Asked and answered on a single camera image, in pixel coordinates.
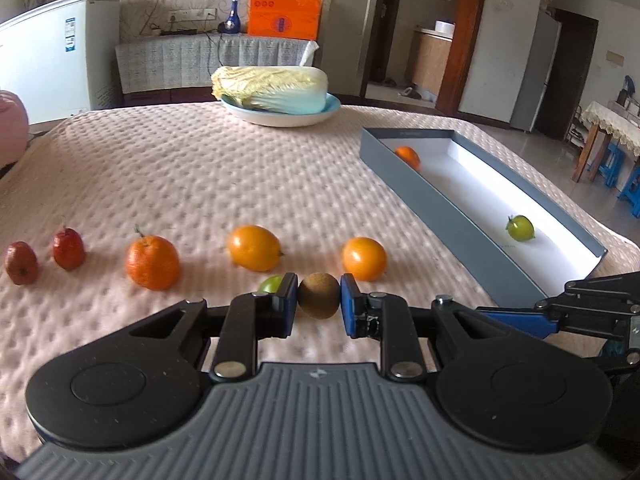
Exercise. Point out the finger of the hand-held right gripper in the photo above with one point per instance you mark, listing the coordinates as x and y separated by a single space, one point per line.
605 285
520 321

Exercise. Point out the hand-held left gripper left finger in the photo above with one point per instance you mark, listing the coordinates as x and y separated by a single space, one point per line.
286 306

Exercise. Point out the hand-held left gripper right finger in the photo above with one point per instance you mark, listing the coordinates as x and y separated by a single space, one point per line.
351 310

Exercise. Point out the brown kiwi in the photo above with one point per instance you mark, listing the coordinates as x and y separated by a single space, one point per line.
320 296

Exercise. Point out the round smooth orange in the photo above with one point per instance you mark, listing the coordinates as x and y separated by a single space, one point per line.
364 259

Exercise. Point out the grey box with white inside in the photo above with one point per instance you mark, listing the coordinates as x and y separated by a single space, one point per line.
450 220

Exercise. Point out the small green fruit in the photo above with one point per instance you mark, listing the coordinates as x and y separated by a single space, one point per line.
267 285

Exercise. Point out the smooth oval yellow-orange fruit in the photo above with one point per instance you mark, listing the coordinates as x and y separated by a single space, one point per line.
254 248

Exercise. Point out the green fruit with stem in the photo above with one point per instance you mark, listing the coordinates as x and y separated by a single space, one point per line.
520 228

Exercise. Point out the blue plastic stool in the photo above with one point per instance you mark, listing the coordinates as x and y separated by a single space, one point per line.
631 190
611 162

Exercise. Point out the rough-skinned orange with stem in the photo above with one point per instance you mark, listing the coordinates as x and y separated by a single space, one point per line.
152 262

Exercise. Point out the pink quilted tablecloth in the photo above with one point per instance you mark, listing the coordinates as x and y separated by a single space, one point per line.
200 175

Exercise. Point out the wooden table with lace cloth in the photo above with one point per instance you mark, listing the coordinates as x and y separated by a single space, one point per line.
612 122

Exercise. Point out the small orange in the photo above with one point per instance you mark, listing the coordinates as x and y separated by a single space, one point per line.
408 157

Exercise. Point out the light blue plate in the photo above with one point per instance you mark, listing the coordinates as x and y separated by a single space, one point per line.
280 119

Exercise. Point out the napa cabbage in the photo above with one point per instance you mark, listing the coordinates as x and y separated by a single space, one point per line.
272 87

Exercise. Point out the grey refrigerator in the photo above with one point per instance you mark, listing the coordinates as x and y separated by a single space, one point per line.
537 75

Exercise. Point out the small red apple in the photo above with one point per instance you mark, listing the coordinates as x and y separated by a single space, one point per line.
68 249

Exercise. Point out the wooden cabinet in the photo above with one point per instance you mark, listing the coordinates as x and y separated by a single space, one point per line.
427 65

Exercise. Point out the dark red apple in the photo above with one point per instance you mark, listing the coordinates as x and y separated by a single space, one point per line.
21 263

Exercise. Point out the grey patterned cabinet cloth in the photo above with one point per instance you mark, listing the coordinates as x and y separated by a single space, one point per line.
170 62

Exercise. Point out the blue glass bottle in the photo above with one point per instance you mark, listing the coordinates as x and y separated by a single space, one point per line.
232 20

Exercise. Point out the black power strip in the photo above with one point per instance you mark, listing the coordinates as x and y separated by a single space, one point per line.
182 31

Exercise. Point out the white roll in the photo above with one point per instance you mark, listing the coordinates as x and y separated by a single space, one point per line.
444 27

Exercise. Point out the orange cardboard box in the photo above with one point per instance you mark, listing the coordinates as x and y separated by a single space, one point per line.
285 7

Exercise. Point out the white chest freezer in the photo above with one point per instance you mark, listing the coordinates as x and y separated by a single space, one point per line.
45 60

